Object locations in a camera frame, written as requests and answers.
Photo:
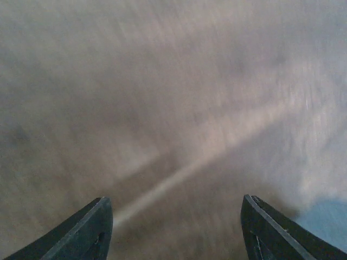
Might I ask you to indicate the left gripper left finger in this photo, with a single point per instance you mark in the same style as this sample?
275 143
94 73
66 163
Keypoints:
84 235

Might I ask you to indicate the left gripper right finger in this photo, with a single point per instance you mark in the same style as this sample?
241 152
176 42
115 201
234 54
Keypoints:
268 234

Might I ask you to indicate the light blue cleaning cloth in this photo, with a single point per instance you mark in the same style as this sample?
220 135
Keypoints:
326 219

